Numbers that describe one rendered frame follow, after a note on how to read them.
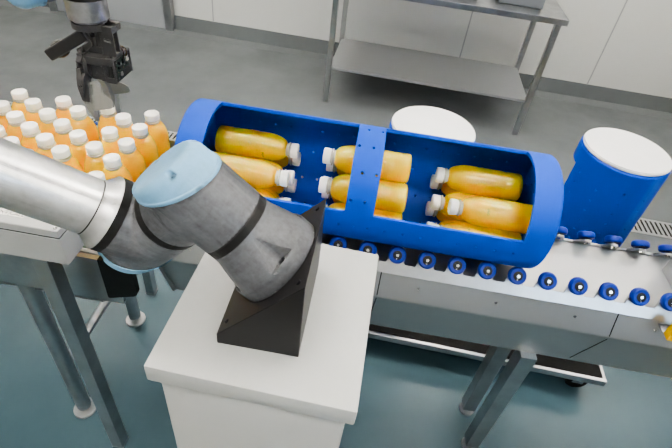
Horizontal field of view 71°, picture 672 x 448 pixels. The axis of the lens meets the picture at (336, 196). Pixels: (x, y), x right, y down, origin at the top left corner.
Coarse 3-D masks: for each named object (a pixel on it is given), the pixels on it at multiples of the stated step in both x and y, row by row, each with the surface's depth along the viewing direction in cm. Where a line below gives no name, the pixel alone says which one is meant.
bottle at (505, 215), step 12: (468, 204) 110; (480, 204) 110; (492, 204) 110; (504, 204) 110; (516, 204) 110; (528, 204) 111; (468, 216) 110; (480, 216) 109; (492, 216) 109; (504, 216) 109; (516, 216) 109; (528, 216) 109; (492, 228) 112; (504, 228) 111; (516, 228) 110
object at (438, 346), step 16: (368, 336) 198; (384, 336) 196; (400, 336) 197; (416, 336) 197; (432, 336) 198; (448, 352) 196; (464, 352) 194; (480, 352) 195; (512, 352) 196; (544, 368) 192; (560, 368) 193; (576, 368) 194; (592, 368) 194; (576, 384) 202
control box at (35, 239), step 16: (0, 208) 98; (0, 224) 96; (16, 224) 95; (32, 224) 95; (48, 224) 96; (0, 240) 99; (16, 240) 98; (32, 240) 97; (48, 240) 97; (64, 240) 98; (80, 240) 103; (32, 256) 101; (48, 256) 100; (64, 256) 99
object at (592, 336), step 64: (192, 256) 125; (384, 256) 123; (448, 256) 125; (576, 256) 130; (640, 256) 133; (384, 320) 138; (448, 320) 130; (512, 320) 122; (576, 320) 120; (640, 320) 119
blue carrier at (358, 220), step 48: (336, 144) 129; (384, 144) 108; (432, 144) 123; (480, 144) 114; (288, 192) 132; (432, 192) 132; (528, 192) 123; (384, 240) 113; (432, 240) 109; (480, 240) 107; (528, 240) 105
